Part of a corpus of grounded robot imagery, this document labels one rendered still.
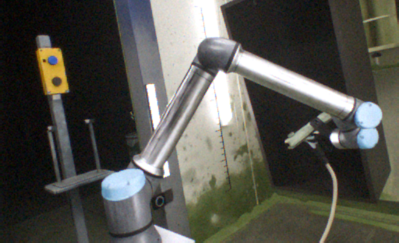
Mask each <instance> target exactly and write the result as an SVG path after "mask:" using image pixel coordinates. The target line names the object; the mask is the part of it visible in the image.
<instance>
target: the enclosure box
mask: <svg viewBox="0 0 399 243"><path fill-rule="evenodd" d="M221 13H222V16H223V17H224V24H225V26H226V29H227V34H228V37H229V39H230V40H232V41H236V42H238V43H240V45H241V46H242V49H243V51H247V52H249V53H250V54H254V55H256V56H258V57H261V58H263V59H265V60H268V61H270V62H272V63H275V64H276V65H279V66H280V67H284V68H286V69H287V70H291V71H293V72H295V73H298V74H300V75H301V76H305V77H307V78H308V79H312V80H314V81H315V82H318V83H321V84H323V85H324V86H328V87H329V88H331V89H333V90H336V91H339V92H340V93H344V94H346V95H347V96H352V97H354V98H356V99H358V100H361V101H364V102H365V103H368V102H369V103H374V104H376V105H377V106H379V103H378V100H377V96H376V87H375V83H374V79H373V70H372V66H371V62H370V59H369V49H368V46H367V42H366V35H365V29H364V26H363V18H362V12H361V9H360V1H359V0H256V5H254V3H253V0H231V1H230V2H227V3H226V4H223V5H221ZM239 77H240V80H241V82H242V89H243V90H244V94H245V99H246V102H247V104H248V106H249V113H250V115H251V118H252V123H253V126H254V129H255V131H256V137H257V139H258V142H259V145H260V151H261V153H262V155H263V162H264V164H265V166H266V169H267V175H268V178H269V179H270V186H271V188H273V189H281V190H286V191H291V192H299V193H308V194H313V195H321V196H326V197H331V198H333V197H334V181H333V178H332V176H331V173H330V171H329V170H328V168H327V167H326V165H323V164H322V161H321V160H320V159H319V158H318V157H317V156H316V155H315V153H314V151H313V150H312V149H311V146H310V145H309V144H308V143H307V142H304V141H302V142H301V143H299V144H298V145H297V146H296V147H294V148H293V149H288V147H289V146H287V144H286V143H285V140H286V139H288V135H289V134H290V133H291V132H293V133H296V132H297V131H298V130H299V129H301V128H303V126H306V125H307V124H308V123H310V121H311V120H312V119H314V118H315V117H317V116H319V115H320V114H321V113H323V112H322V111H321V110H317V109H315V108H314V107H311V106H308V105H307V104H304V103H301V102H300V101H298V100H294V99H293V98H290V97H286V96H285V95H284V94H282V93H278V92H277V91H275V90H272V89H269V88H268V87H266V86H263V85H261V84H259V83H256V82H253V81H252V80H249V79H247V78H245V77H242V76H239ZM375 128H376V131H377V132H378V136H379V138H378V141H377V144H376V145H375V146H374V147H372V148H368V149H364V150H363V149H343V150H332V151H331V152H330V153H325V152H324V153H325V154H324V155H325V157H326V158H327V159H328V160H329V165H330V167H331V168H332V170H333V173H334V174H335V177H336V179H337V199H348V200H353V201H356V202H361V203H375V204H377V203H378V201H379V197H380V195H381V193H382V192H383V188H384V186H385V184H386V181H387V179H388V177H389V176H390V172H391V167H390V161H389V154H388V151H387V145H386V141H385V137H384V130H383V123H382V120H380V123H379V124H378V125H377V126H376V127H375Z"/></svg>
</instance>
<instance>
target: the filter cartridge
mask: <svg viewBox="0 0 399 243"><path fill-rule="evenodd" d="M359 1H360V9H361V12H362V18H363V26H364V29H365V35H366V42H367V46H368V49H369V53H370V54H374V55H372V58H376V60H377V65H378V64H379V62H378V58H377V57H381V54H379V52H381V51H386V50H390V49H393V48H398V47H399V27H398V23H397V12H396V5H395V1H394V0H359Z"/></svg>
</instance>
